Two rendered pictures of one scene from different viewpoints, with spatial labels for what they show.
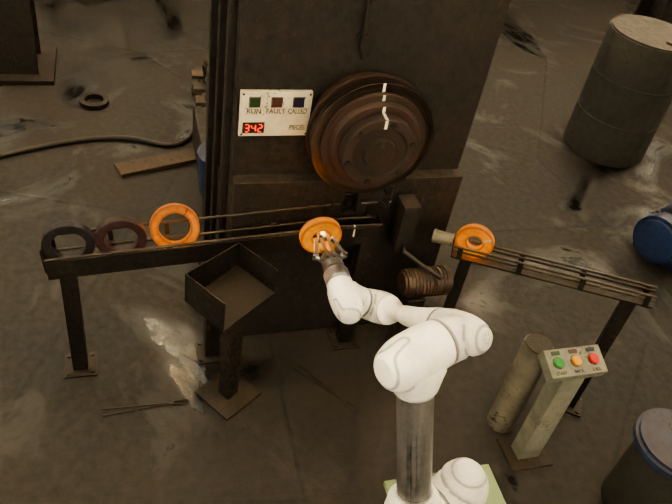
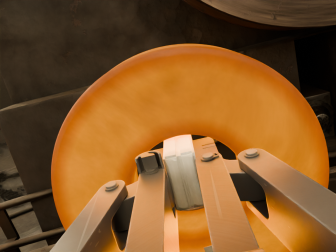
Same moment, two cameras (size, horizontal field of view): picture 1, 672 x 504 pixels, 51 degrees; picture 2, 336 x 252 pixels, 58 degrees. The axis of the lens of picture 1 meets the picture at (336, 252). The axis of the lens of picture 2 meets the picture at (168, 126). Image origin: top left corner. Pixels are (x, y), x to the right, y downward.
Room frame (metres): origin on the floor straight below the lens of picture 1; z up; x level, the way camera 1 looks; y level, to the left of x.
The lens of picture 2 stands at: (1.83, -0.01, 0.90)
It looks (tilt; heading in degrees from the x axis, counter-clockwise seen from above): 15 degrees down; 27
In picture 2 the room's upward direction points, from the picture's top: 14 degrees counter-clockwise
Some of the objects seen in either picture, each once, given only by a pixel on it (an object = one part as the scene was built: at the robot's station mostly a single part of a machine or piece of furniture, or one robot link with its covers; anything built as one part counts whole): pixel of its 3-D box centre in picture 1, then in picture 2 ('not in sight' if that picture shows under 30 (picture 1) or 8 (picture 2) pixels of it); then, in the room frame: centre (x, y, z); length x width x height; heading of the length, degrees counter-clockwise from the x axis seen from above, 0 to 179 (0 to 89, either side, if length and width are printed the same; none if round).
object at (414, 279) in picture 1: (414, 314); not in sight; (2.25, -0.40, 0.27); 0.22 x 0.13 x 0.53; 112
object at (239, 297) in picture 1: (227, 339); not in sight; (1.81, 0.35, 0.36); 0.26 x 0.20 x 0.72; 147
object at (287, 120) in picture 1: (275, 113); not in sight; (2.22, 0.31, 1.15); 0.26 x 0.02 x 0.18; 112
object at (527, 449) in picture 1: (548, 408); not in sight; (1.82, -0.95, 0.31); 0.24 x 0.16 x 0.62; 112
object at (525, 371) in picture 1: (518, 385); not in sight; (1.96, -0.85, 0.26); 0.12 x 0.12 x 0.52
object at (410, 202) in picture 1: (403, 222); not in sight; (2.35, -0.26, 0.68); 0.11 x 0.08 x 0.24; 22
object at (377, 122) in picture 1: (378, 151); not in sight; (2.16, -0.08, 1.11); 0.28 x 0.06 x 0.28; 112
